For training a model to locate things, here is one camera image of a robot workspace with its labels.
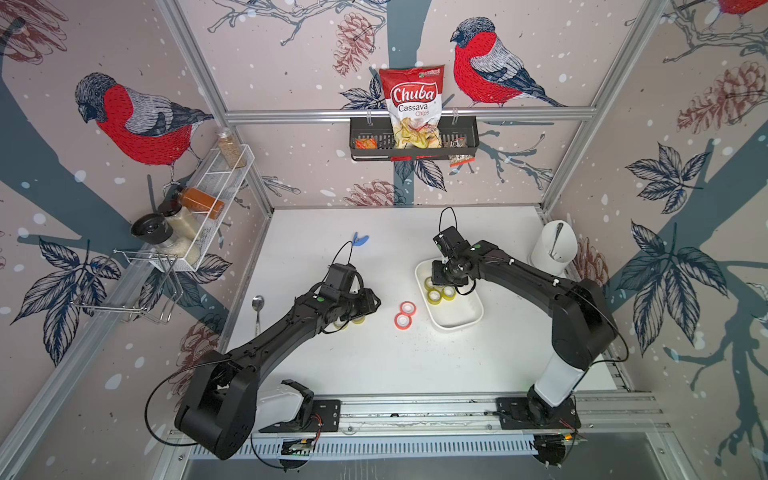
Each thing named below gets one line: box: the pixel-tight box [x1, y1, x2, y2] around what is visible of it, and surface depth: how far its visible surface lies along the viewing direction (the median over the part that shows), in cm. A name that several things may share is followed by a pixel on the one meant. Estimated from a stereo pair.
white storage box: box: [414, 259, 484, 332], surface depth 92 cm
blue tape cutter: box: [352, 232, 370, 247], surface depth 112 cm
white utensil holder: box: [530, 220, 578, 276], surface depth 97 cm
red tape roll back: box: [399, 301, 417, 316], surface depth 95 cm
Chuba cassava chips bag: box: [379, 65, 445, 149], surface depth 85 cm
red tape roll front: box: [394, 312, 412, 331], surface depth 92 cm
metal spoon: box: [252, 295, 265, 336], surface depth 95 cm
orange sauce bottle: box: [182, 187, 225, 220], surface depth 74 cm
